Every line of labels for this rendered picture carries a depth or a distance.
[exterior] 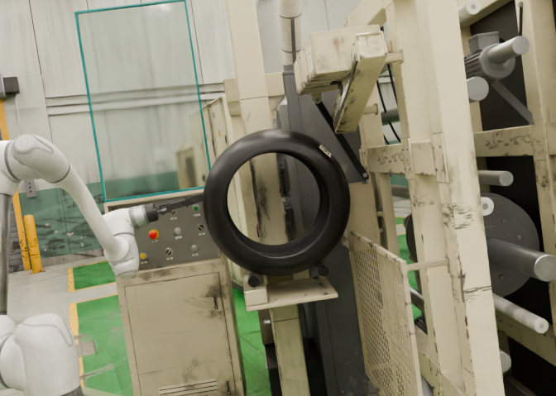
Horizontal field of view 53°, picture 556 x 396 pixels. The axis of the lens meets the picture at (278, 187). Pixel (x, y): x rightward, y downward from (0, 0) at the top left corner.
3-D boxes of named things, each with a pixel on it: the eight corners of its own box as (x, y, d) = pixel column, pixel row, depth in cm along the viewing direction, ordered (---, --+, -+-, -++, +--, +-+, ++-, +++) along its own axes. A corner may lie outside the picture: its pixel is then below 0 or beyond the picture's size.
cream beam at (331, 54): (296, 96, 254) (291, 64, 253) (350, 88, 256) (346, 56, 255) (313, 75, 194) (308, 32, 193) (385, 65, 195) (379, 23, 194)
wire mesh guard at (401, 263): (365, 372, 266) (346, 228, 262) (369, 371, 266) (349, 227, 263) (428, 479, 177) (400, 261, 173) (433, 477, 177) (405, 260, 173)
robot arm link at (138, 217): (131, 207, 233) (146, 202, 233) (138, 227, 233) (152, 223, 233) (127, 208, 223) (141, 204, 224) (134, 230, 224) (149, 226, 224)
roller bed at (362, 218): (342, 245, 273) (333, 185, 271) (371, 241, 274) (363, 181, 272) (349, 252, 253) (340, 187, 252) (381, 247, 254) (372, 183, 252)
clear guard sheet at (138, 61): (104, 202, 281) (74, 12, 276) (213, 187, 284) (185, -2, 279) (103, 202, 279) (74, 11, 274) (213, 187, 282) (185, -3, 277)
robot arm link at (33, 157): (73, 150, 188) (35, 155, 190) (42, 121, 172) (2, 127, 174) (68, 183, 182) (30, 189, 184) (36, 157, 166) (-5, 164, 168)
